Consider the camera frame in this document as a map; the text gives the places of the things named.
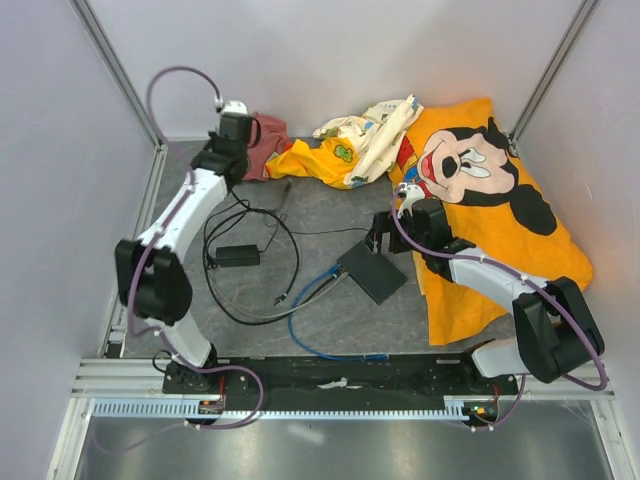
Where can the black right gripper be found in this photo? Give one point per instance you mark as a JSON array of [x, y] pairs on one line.
[[384, 222]]

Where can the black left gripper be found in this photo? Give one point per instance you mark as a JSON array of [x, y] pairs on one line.
[[213, 143]]

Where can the black network switch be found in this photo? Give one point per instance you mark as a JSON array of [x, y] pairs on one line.
[[377, 276]]

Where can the black power adapter brick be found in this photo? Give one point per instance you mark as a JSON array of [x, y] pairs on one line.
[[237, 256]]

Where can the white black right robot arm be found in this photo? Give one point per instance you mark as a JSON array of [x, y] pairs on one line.
[[556, 335]]

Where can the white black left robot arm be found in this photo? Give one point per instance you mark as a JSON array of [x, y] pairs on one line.
[[152, 282]]

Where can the maroon red cloth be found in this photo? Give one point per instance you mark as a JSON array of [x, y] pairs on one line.
[[269, 137]]

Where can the yellow dinosaur garment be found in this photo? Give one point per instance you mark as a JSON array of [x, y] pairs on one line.
[[320, 162]]

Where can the cream dinosaur print cloth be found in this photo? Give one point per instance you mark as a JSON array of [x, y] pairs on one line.
[[362, 148]]

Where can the orange Mickey Mouse pillow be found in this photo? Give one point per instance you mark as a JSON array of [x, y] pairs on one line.
[[459, 155]]

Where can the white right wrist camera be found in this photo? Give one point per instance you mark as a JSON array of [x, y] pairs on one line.
[[409, 194]]

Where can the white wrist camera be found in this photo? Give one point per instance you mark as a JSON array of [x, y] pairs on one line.
[[234, 107], [409, 194]]

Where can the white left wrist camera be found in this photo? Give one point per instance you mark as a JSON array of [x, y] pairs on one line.
[[234, 107]]

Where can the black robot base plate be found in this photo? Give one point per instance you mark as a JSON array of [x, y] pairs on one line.
[[288, 378]]

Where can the grey slotted cable duct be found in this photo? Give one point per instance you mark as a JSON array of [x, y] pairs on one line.
[[351, 407]]

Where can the aluminium frame rail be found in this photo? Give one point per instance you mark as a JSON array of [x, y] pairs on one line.
[[117, 378]]

